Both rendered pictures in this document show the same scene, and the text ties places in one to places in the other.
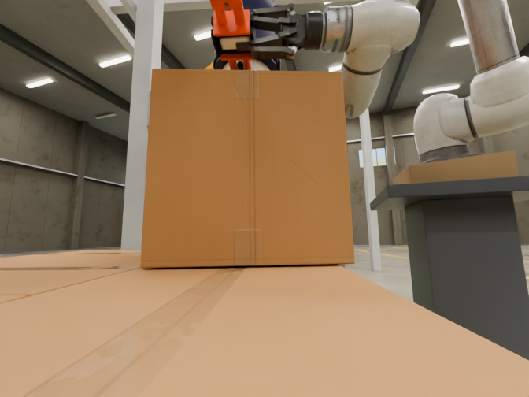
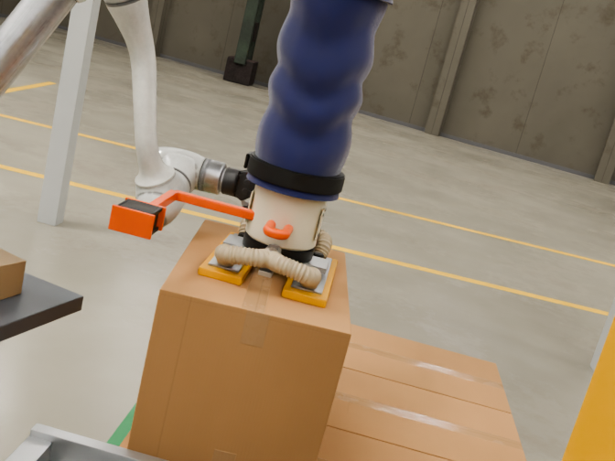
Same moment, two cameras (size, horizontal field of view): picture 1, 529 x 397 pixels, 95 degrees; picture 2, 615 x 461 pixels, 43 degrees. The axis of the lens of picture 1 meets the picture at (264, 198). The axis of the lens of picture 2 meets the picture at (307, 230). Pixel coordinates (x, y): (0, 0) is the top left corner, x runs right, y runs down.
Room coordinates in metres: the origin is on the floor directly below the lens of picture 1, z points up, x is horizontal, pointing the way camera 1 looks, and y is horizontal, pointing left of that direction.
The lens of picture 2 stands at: (2.54, 0.13, 1.51)
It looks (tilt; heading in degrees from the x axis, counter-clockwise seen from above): 14 degrees down; 181
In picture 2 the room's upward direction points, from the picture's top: 14 degrees clockwise
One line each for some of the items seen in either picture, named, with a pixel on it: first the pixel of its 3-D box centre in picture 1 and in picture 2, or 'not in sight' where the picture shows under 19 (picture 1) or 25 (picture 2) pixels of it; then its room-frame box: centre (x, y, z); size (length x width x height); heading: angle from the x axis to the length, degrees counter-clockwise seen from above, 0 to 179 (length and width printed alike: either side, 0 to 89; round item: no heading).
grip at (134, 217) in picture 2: not in sight; (137, 218); (1.06, -0.22, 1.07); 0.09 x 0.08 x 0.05; 88
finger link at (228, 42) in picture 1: (235, 42); not in sight; (0.52, 0.06, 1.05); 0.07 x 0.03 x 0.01; 87
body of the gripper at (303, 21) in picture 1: (301, 31); (240, 184); (0.51, -0.09, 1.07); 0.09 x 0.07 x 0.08; 87
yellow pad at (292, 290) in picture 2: not in sight; (313, 271); (0.77, 0.15, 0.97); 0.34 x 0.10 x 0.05; 178
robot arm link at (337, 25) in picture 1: (333, 30); (213, 176); (0.51, -0.17, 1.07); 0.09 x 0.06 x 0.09; 177
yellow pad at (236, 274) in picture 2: not in sight; (236, 250); (0.77, -0.04, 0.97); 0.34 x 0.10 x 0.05; 178
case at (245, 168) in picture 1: (250, 189); (249, 342); (0.76, 0.04, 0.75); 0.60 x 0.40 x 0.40; 3
